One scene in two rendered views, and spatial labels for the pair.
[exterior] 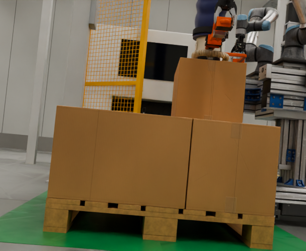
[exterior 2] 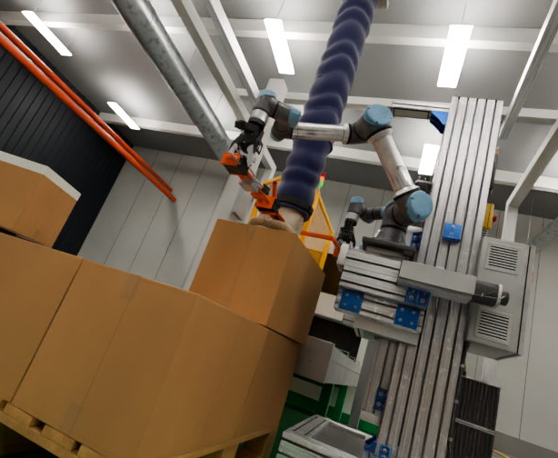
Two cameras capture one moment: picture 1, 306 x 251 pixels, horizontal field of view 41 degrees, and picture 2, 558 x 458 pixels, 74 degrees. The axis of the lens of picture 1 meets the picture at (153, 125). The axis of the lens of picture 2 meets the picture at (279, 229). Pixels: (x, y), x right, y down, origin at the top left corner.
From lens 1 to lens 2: 1.50 m
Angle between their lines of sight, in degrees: 29
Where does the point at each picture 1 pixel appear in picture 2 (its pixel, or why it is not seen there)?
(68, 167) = not seen: outside the picture
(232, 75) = (273, 248)
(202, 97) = (226, 271)
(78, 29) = (221, 215)
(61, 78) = not seen: hidden behind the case
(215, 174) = (73, 353)
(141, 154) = (2, 297)
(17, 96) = not seen: hidden behind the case
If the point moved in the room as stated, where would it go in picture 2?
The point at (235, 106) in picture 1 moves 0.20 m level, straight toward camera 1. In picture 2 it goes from (266, 290) to (238, 273)
